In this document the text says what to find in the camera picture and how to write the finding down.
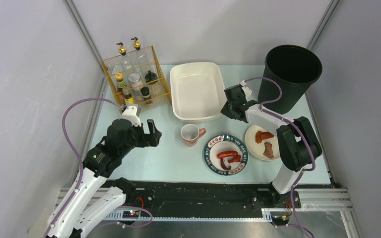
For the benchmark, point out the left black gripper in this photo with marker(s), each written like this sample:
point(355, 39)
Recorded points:
point(145, 137)

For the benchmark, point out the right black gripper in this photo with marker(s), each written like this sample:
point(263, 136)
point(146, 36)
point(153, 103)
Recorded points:
point(231, 107)

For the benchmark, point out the pink ceramic mug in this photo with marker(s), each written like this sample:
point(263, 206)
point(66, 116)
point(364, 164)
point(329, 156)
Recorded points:
point(190, 134)

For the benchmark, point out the blue rimmed plate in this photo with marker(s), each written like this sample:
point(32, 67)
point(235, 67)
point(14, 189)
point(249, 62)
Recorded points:
point(220, 143)

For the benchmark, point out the white rectangular basin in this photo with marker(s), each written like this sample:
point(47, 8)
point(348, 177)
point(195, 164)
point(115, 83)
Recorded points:
point(197, 91)

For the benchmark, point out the yellow label sauce bottle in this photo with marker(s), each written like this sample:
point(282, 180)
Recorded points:
point(127, 94)

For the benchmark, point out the small black cap jar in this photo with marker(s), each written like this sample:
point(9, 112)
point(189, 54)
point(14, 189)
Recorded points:
point(146, 95)

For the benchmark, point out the black lid spice jar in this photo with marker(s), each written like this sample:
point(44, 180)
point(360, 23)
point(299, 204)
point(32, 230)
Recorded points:
point(153, 83)

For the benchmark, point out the white lid spice jar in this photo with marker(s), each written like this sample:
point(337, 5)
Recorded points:
point(136, 84)

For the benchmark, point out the red label sauce bottle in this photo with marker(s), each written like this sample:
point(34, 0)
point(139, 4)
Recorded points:
point(120, 83)

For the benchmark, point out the black trash bin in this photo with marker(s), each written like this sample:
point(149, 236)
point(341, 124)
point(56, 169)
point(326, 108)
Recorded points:
point(294, 69)

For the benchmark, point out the clear glass oil bottle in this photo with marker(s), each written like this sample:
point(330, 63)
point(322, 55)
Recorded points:
point(144, 57)

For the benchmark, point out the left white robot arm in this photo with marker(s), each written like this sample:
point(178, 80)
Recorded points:
point(72, 218)

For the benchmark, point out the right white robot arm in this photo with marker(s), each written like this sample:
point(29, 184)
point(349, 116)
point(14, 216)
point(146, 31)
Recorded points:
point(297, 142)

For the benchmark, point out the cream round plate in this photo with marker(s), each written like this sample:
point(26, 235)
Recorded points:
point(257, 149)

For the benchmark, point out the small red sausage piece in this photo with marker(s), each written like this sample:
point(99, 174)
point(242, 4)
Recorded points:
point(231, 156)

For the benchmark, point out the brown meat piece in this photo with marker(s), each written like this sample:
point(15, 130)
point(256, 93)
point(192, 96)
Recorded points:
point(268, 151)

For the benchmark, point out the dark red sausage piece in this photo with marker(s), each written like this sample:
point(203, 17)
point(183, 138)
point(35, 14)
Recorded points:
point(225, 165)

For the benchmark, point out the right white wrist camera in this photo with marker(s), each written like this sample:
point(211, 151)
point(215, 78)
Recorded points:
point(246, 90)

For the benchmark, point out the yellow wire basket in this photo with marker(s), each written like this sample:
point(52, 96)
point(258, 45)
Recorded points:
point(164, 98)

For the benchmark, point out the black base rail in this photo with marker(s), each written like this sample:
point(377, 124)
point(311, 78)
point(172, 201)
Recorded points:
point(182, 200)

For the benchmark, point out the aluminium frame post right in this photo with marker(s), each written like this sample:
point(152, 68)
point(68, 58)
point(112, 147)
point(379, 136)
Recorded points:
point(330, 10)

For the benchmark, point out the aluminium frame post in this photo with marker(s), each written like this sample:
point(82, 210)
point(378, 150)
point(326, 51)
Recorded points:
point(330, 10)
point(81, 26)

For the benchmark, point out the aluminium frame post left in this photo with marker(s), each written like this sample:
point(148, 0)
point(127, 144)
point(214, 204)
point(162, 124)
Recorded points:
point(81, 26)

